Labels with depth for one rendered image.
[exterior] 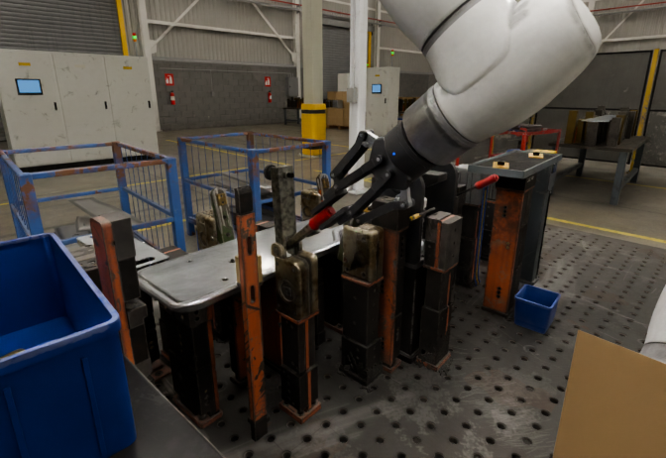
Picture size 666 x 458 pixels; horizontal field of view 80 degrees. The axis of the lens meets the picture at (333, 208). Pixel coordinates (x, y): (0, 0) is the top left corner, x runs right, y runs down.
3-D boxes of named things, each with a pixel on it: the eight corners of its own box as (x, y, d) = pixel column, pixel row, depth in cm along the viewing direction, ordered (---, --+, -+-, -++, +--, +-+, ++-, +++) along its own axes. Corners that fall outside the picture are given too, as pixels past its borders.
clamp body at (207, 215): (225, 316, 119) (215, 205, 109) (249, 331, 112) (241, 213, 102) (197, 329, 113) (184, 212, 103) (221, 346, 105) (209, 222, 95)
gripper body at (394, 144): (453, 163, 54) (404, 195, 60) (421, 111, 55) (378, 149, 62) (426, 171, 48) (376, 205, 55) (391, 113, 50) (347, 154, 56)
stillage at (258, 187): (186, 234, 389) (175, 137, 362) (255, 217, 443) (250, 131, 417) (259, 272, 308) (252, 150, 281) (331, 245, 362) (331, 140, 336)
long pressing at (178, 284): (442, 173, 179) (442, 171, 178) (493, 181, 165) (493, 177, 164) (124, 277, 80) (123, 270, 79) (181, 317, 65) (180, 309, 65)
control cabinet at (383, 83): (364, 138, 1192) (366, 51, 1123) (376, 137, 1229) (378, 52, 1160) (386, 140, 1138) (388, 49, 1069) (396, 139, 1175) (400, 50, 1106)
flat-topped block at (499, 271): (492, 296, 130) (509, 161, 117) (517, 305, 125) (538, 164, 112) (480, 309, 123) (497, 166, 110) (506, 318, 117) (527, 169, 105)
